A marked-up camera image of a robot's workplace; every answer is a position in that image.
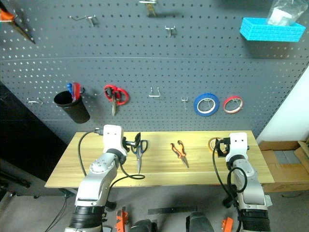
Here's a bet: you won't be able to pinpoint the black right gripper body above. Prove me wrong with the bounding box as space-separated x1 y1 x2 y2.
222 137 231 154

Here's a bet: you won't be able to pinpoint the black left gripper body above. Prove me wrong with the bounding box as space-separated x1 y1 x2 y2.
122 136 137 153

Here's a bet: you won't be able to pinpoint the orange and black tool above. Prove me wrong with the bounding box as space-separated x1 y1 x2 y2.
114 206 129 232

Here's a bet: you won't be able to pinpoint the yellow tape roll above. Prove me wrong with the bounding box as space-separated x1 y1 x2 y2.
208 137 228 155

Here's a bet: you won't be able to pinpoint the blue and black scissors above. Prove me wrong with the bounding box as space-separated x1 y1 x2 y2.
130 139 149 174

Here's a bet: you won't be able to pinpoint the red tape roll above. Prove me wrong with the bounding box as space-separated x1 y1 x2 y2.
222 96 244 115

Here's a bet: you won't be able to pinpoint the blue tape roll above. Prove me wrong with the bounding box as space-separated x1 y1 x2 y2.
193 92 220 117

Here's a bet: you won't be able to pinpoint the black plastic cup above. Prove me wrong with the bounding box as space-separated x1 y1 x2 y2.
53 89 91 124

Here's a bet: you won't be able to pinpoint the grey foam insert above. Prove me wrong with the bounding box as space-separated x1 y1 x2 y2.
273 149 304 166

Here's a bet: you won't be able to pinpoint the brown cardboard box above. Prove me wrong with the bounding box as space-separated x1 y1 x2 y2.
257 139 309 193

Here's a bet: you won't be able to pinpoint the black flat strip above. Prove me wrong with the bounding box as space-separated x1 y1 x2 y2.
147 205 198 216

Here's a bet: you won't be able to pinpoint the dark rounded shape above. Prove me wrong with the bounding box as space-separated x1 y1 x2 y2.
185 211 215 232
131 218 158 232

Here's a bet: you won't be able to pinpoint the small orange object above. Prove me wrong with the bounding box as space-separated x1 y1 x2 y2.
221 217 234 232

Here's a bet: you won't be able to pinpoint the grey perforated pegboard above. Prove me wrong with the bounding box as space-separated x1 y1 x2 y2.
0 0 309 146

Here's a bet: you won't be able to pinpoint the short metal pegboard hook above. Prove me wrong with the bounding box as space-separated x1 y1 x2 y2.
165 26 177 38

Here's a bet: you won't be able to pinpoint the blue plastic basket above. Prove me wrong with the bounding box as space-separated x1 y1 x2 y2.
239 17 307 43

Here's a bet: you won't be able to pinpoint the long metal pegboard hook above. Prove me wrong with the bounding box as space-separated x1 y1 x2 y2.
69 14 98 27

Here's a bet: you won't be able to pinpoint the clear plastic bag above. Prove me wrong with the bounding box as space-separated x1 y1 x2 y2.
266 0 309 26

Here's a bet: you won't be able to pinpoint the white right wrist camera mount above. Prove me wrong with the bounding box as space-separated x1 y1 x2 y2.
227 132 250 160

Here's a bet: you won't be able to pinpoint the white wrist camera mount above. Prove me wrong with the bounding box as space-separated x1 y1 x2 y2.
227 132 250 160
102 124 128 156

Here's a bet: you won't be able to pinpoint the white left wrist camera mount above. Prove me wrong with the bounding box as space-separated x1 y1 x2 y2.
102 124 128 156

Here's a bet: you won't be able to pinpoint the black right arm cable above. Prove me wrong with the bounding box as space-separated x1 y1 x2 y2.
212 142 243 232

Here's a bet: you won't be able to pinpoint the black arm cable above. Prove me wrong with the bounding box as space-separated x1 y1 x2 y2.
78 128 146 188
212 142 243 232

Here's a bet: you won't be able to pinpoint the orange handled pliers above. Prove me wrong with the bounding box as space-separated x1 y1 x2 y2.
170 140 190 169

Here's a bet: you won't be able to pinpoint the red handled scissors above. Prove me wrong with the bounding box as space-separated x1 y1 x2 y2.
103 84 130 117

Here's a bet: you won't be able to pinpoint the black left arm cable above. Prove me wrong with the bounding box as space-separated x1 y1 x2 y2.
78 128 146 188

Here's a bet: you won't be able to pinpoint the red handled screwdriver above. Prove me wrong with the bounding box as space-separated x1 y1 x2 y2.
72 82 82 101

